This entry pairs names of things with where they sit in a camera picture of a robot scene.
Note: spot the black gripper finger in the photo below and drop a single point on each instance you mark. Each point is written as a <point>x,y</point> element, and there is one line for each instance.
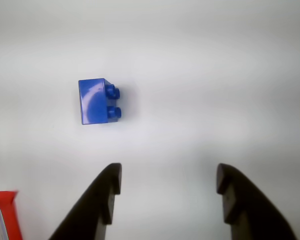
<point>255,207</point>
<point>95,207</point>

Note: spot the blue lego brick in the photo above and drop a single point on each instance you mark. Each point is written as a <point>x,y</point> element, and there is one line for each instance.
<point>93,102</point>

